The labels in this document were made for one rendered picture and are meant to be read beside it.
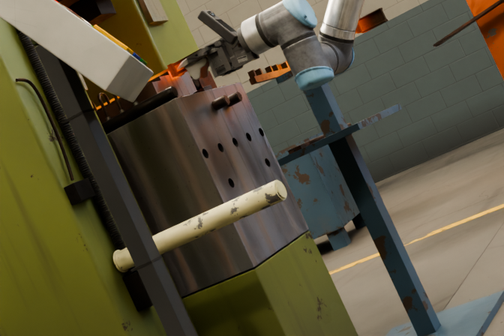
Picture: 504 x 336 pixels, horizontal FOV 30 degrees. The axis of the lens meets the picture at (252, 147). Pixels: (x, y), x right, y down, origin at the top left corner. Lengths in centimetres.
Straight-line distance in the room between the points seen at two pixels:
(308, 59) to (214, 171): 35
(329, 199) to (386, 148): 424
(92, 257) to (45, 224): 14
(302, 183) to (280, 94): 454
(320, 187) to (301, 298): 356
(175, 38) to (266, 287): 91
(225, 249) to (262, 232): 13
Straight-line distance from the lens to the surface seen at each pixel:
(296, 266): 244
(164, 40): 277
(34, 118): 214
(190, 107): 229
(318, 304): 247
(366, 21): 289
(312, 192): 595
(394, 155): 1011
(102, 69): 170
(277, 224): 243
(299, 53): 223
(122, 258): 213
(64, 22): 173
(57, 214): 213
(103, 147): 186
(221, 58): 232
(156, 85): 233
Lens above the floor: 68
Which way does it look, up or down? 1 degrees up
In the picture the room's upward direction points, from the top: 25 degrees counter-clockwise
